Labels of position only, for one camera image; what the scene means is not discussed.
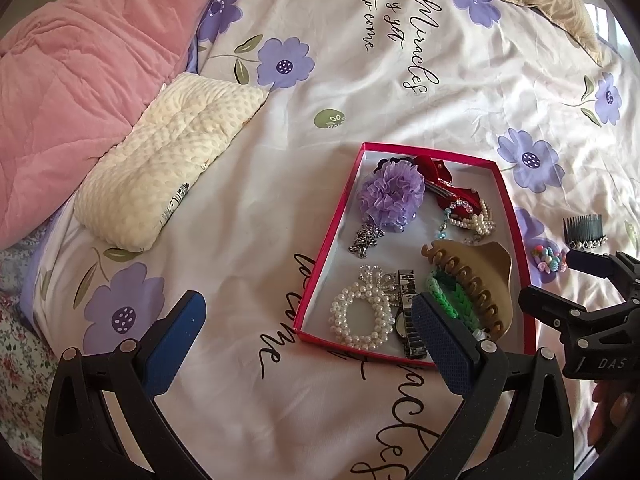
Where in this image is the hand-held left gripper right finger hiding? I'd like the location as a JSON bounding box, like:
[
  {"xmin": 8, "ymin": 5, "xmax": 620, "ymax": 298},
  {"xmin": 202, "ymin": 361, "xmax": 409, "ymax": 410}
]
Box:
[{"xmin": 407, "ymin": 292, "xmax": 576, "ymax": 480}]

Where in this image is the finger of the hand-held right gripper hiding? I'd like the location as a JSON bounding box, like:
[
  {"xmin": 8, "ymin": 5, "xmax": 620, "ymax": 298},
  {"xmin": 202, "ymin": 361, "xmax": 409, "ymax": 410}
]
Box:
[
  {"xmin": 566, "ymin": 247, "xmax": 640, "ymax": 291},
  {"xmin": 518, "ymin": 285, "xmax": 601, "ymax": 332}
]

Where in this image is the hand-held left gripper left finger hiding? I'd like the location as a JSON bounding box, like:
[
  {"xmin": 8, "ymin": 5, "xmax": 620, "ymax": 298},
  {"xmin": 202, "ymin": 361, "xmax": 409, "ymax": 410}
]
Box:
[{"xmin": 42, "ymin": 290, "xmax": 211, "ymax": 480}]

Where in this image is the black hair comb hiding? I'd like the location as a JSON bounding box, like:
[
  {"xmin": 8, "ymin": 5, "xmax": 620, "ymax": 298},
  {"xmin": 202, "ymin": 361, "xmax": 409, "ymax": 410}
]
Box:
[{"xmin": 562, "ymin": 214, "xmax": 608, "ymax": 251}]

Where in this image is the colourful bead bracelet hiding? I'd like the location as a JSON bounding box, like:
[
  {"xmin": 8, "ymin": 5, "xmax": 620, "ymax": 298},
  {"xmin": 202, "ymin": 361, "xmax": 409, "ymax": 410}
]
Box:
[{"xmin": 531, "ymin": 242, "xmax": 568, "ymax": 273}]

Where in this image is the green braided bracelet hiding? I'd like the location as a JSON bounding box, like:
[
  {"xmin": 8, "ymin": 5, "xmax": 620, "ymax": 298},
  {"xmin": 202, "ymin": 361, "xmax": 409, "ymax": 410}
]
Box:
[{"xmin": 425, "ymin": 270, "xmax": 491, "ymax": 341}]

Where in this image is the black and white wristwatch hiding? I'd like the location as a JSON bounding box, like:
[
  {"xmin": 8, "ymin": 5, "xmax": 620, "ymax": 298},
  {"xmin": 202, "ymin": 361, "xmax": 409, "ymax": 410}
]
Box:
[{"xmin": 396, "ymin": 269, "xmax": 428, "ymax": 360}]

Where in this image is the beige claw hair clip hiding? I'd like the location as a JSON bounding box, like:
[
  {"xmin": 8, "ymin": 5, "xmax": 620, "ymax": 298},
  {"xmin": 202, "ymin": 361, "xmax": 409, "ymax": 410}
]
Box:
[{"xmin": 420, "ymin": 240, "xmax": 516, "ymax": 341}]

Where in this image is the pearl scrunchie with crystal bow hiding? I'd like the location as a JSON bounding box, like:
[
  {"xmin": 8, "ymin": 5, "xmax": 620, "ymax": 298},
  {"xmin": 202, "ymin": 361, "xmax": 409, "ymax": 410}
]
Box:
[{"xmin": 328, "ymin": 265, "xmax": 396, "ymax": 352}]

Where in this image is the red cardboard box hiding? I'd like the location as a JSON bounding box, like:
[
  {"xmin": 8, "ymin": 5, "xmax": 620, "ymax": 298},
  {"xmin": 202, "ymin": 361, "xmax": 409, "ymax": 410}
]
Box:
[{"xmin": 292, "ymin": 142, "xmax": 536, "ymax": 368}]

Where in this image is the pearl bead bracelet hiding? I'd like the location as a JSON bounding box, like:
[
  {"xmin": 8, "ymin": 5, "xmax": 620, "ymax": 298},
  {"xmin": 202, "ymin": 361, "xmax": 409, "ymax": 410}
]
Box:
[{"xmin": 440, "ymin": 200, "xmax": 497, "ymax": 243}]

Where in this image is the metal chain bracelet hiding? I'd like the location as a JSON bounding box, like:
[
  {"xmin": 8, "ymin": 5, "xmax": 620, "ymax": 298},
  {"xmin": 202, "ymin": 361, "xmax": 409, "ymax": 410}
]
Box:
[{"xmin": 348, "ymin": 225, "xmax": 385, "ymax": 259}]

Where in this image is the purple tulle flower hair tie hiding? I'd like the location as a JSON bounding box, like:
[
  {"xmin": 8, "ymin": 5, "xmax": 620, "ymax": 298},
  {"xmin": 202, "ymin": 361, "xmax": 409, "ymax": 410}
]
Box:
[{"xmin": 359, "ymin": 162, "xmax": 426, "ymax": 233}]

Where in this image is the person's right hand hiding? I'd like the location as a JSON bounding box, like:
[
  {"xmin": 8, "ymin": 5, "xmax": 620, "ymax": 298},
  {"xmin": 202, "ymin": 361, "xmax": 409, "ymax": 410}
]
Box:
[{"xmin": 587, "ymin": 380, "xmax": 636, "ymax": 453}]

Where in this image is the rose patterned cloth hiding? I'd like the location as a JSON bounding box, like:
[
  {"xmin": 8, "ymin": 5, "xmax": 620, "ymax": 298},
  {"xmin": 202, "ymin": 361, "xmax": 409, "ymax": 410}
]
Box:
[{"xmin": 0, "ymin": 245, "xmax": 56, "ymax": 441}]

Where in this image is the red bow hair clip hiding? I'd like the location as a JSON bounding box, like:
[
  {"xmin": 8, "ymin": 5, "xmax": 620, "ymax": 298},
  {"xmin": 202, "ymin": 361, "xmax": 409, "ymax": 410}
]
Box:
[{"xmin": 412, "ymin": 156, "xmax": 493, "ymax": 221}]

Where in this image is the cream dotted pillow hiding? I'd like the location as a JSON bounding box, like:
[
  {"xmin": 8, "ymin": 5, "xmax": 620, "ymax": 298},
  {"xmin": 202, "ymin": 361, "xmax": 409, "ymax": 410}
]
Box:
[{"xmin": 74, "ymin": 72, "xmax": 271, "ymax": 253}]

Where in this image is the black scrunchie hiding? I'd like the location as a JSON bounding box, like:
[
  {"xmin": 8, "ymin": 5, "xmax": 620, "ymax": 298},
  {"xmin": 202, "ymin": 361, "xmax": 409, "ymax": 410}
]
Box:
[{"xmin": 375, "ymin": 156, "xmax": 418, "ymax": 173}]

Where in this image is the white floral bed sheet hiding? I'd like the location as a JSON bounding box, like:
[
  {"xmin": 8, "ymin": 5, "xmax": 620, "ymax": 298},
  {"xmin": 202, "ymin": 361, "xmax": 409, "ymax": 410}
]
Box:
[{"xmin": 20, "ymin": 0, "xmax": 640, "ymax": 480}]

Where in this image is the pink quilt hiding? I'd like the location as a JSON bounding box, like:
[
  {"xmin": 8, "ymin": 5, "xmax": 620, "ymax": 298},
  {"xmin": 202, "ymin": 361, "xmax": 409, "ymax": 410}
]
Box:
[{"xmin": 0, "ymin": 0, "xmax": 233, "ymax": 251}]

